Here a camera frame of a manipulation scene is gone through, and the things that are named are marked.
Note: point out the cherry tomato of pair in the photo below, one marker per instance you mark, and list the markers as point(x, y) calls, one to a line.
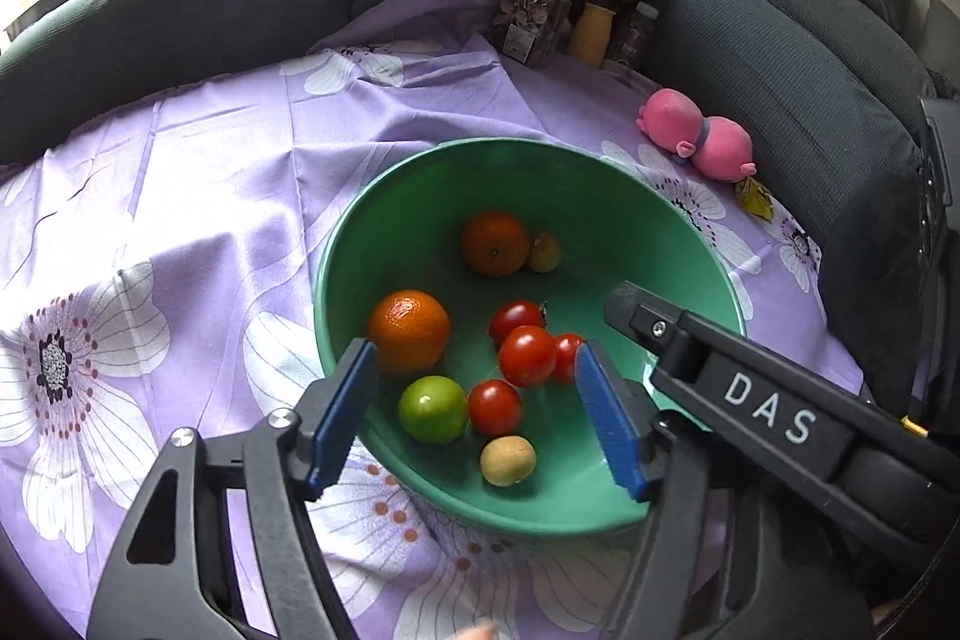
point(527, 356)
point(566, 347)

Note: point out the small oval orange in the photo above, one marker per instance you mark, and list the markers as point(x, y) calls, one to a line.
point(494, 244)

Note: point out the tan longan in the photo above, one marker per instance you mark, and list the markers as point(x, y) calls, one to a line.
point(507, 460)
point(545, 253)

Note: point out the large orange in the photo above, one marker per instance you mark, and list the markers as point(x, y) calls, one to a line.
point(410, 330)

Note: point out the yellow bottle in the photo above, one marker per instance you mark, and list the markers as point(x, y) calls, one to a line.
point(589, 40)

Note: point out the dark green armchair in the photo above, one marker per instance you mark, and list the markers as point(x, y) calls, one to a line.
point(832, 96)

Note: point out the snack packet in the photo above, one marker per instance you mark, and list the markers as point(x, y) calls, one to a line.
point(527, 30)

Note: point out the pink pig toy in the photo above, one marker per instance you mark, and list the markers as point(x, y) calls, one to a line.
point(718, 148)

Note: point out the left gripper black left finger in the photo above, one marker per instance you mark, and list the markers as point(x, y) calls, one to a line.
point(174, 572)

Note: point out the small yellow wrapper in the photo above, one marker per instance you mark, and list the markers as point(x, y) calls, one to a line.
point(754, 199)

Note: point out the green plastic bowl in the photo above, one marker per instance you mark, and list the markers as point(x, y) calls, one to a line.
point(403, 232)

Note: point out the cherry tomato with stem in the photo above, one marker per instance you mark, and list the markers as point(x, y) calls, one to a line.
point(513, 315)

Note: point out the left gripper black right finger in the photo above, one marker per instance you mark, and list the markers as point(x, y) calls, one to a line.
point(645, 504)

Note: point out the purple floral tablecloth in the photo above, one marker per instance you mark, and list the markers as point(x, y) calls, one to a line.
point(158, 268)

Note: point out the black stereo camera box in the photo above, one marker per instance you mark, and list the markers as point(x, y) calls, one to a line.
point(939, 172)

